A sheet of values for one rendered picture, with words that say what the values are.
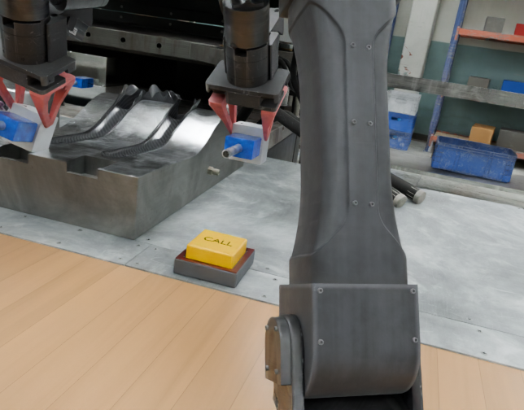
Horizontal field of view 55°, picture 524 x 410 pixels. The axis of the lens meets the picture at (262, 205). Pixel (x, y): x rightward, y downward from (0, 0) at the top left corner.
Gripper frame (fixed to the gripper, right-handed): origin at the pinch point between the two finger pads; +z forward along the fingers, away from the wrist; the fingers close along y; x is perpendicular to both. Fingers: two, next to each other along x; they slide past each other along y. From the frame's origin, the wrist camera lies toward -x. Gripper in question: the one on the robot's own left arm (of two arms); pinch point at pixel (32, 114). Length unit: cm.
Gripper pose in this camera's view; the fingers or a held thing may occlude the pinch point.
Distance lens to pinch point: 78.9
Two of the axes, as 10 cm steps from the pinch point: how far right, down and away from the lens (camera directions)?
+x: -3.6, 5.6, -7.5
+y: -9.0, -4.0, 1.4
